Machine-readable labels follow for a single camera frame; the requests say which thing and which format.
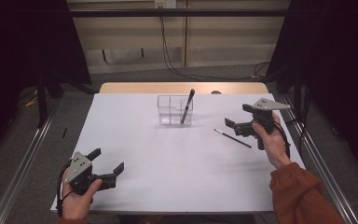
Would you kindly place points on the person's left hand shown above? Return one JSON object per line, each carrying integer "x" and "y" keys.
{"x": 76, "y": 205}

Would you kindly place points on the clear plastic organizer box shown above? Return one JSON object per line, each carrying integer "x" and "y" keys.
{"x": 172, "y": 110}

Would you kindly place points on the wooden table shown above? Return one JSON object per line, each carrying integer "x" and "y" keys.
{"x": 155, "y": 87}

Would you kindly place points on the person's right hand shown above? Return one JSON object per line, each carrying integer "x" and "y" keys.
{"x": 272, "y": 146}

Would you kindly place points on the metal floor rail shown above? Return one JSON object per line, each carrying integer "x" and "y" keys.
{"x": 335, "y": 193}
{"x": 21, "y": 168}

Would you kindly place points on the dark curtain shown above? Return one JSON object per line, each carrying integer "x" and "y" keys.
{"x": 21, "y": 46}
{"x": 338, "y": 62}

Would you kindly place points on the thin black makeup brush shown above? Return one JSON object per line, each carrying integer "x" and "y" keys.
{"x": 233, "y": 138}

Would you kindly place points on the white board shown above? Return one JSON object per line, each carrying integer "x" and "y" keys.
{"x": 174, "y": 168}

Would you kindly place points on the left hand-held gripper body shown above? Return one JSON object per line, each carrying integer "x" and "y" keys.
{"x": 79, "y": 169}

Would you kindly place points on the thick black makeup brush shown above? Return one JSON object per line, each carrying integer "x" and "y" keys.
{"x": 187, "y": 105}

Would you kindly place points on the black metal stand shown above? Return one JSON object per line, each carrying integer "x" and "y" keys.
{"x": 41, "y": 102}

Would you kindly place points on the white wall outlet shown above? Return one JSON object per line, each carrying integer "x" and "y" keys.
{"x": 165, "y": 3}

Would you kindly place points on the black horizontal metal bar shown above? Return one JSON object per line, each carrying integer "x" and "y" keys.
{"x": 180, "y": 12}

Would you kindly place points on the small black floor object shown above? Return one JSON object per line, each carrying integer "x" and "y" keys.
{"x": 64, "y": 132}

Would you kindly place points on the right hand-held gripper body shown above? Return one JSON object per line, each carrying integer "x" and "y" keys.
{"x": 262, "y": 115}

